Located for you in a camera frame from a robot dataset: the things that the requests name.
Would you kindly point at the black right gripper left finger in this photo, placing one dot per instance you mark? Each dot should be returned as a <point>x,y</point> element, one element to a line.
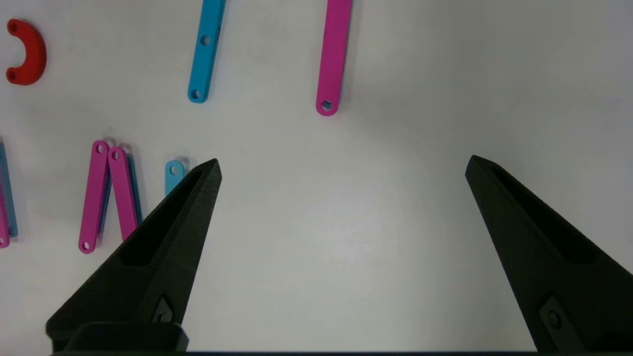
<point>173,277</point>

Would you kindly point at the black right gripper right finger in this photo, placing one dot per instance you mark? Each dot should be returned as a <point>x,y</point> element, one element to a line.
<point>568,287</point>

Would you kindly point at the pink bar with blue underside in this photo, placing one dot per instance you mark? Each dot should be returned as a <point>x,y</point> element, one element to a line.
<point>4,217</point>

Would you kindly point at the long pink bar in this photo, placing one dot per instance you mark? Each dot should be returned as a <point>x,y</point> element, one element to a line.
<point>94,198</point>
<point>121,198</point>

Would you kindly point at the long blue bar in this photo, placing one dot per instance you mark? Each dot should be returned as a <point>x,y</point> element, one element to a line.
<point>173,180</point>

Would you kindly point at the short blue bar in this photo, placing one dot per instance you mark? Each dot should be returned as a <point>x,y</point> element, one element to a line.
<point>203,69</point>

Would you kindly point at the small red arc piece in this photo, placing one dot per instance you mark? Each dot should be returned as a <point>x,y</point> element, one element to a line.
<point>37,54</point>

